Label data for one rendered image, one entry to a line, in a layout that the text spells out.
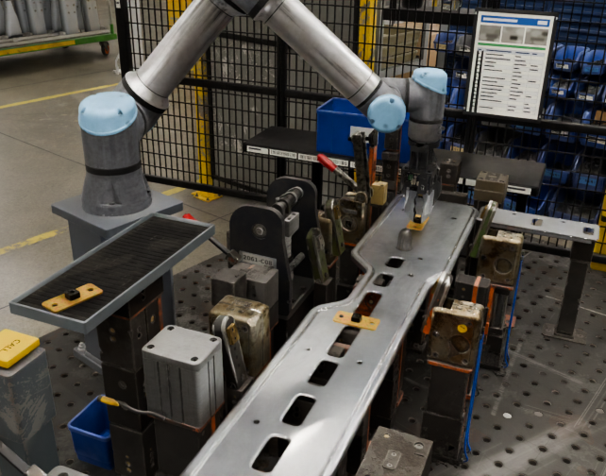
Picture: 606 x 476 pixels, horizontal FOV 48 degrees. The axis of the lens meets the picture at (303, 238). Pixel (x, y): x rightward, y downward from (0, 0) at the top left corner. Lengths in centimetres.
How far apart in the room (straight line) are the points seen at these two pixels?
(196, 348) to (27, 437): 26
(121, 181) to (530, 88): 120
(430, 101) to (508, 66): 61
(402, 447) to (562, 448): 63
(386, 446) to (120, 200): 79
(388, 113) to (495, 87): 79
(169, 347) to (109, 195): 55
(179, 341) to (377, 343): 37
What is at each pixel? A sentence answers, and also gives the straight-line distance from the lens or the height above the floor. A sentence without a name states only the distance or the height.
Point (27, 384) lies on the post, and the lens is 100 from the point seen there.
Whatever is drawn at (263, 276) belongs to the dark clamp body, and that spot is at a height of 108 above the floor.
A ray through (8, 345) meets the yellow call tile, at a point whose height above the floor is 116.
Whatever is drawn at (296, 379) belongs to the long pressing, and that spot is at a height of 100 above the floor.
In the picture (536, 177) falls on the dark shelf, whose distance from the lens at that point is 202.
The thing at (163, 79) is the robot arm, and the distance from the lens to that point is 155.
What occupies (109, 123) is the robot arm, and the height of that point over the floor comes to 130.
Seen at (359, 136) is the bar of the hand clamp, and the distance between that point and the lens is 163.
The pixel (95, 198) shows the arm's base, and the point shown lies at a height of 114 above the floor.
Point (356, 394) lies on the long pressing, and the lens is 111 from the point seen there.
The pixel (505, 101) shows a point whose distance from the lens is 212.
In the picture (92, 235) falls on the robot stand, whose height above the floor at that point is 106.
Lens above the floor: 169
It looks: 25 degrees down
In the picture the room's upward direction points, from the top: 1 degrees clockwise
